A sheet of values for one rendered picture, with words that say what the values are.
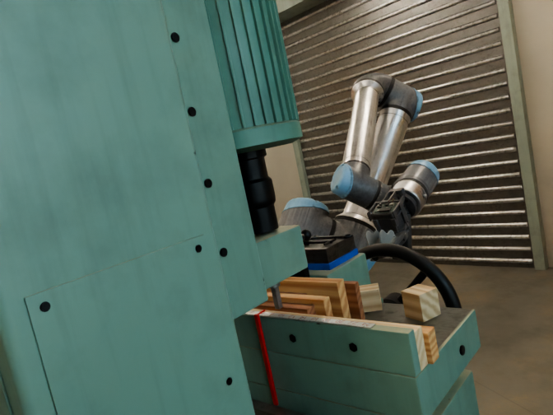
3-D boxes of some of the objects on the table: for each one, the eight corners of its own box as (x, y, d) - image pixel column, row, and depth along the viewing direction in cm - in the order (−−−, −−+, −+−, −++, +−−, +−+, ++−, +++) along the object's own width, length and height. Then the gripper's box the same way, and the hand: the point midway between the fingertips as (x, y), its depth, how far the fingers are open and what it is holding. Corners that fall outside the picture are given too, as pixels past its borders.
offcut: (355, 314, 77) (351, 292, 77) (355, 306, 80) (351, 286, 80) (382, 310, 76) (378, 289, 76) (381, 303, 80) (378, 282, 79)
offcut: (405, 317, 72) (400, 291, 71) (422, 309, 74) (418, 283, 73) (423, 322, 68) (419, 295, 68) (441, 314, 70) (436, 287, 70)
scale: (375, 324, 58) (375, 323, 58) (370, 328, 57) (370, 328, 57) (149, 300, 91) (149, 300, 91) (143, 302, 90) (143, 302, 90)
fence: (421, 371, 55) (414, 328, 55) (415, 378, 54) (407, 333, 53) (141, 324, 95) (135, 298, 95) (135, 327, 94) (128, 301, 93)
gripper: (381, 188, 120) (345, 238, 107) (414, 185, 114) (380, 236, 101) (392, 216, 123) (358, 268, 110) (424, 215, 117) (392, 268, 104)
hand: (375, 259), depth 107 cm, fingers closed
